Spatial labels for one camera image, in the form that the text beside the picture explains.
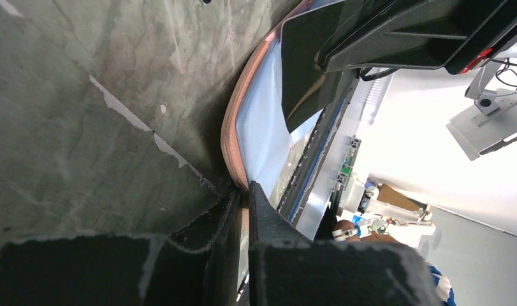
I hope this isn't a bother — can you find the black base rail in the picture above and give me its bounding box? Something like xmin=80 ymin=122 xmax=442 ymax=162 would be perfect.
xmin=277 ymin=68 xmax=360 ymax=221

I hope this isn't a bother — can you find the black VIP card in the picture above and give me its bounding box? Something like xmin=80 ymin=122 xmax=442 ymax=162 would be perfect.
xmin=280 ymin=1 xmax=375 ymax=132

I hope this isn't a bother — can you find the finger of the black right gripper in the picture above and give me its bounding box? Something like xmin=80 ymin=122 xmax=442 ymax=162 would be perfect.
xmin=319 ymin=1 xmax=517 ymax=75

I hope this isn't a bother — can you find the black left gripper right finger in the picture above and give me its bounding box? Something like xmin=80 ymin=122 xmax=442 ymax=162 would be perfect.
xmin=249 ymin=182 xmax=440 ymax=305

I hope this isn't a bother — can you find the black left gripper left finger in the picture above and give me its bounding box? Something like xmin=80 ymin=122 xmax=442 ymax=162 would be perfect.
xmin=0 ymin=189 xmax=242 ymax=305

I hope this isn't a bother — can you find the tan leather card holder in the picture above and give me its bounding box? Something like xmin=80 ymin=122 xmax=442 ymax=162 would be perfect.
xmin=221 ymin=1 xmax=323 ymax=196

